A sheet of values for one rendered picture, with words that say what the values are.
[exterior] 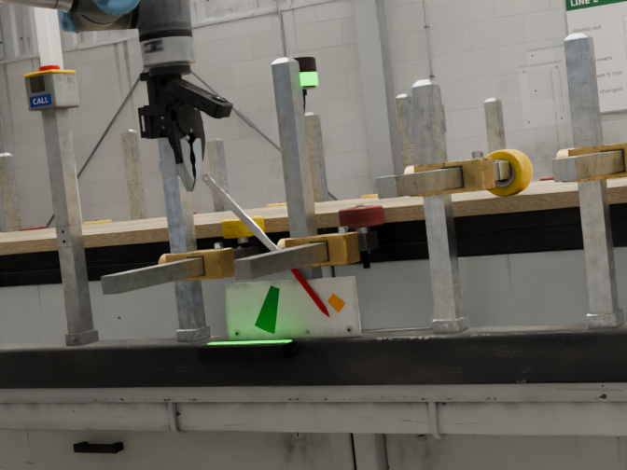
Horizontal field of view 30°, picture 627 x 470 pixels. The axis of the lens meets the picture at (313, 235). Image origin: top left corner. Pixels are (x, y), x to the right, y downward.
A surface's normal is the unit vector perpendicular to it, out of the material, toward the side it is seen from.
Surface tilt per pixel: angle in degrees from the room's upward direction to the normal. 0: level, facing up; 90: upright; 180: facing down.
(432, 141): 90
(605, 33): 90
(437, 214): 90
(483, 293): 90
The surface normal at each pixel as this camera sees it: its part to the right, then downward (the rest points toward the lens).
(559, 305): -0.47, 0.10
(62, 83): 0.87, -0.07
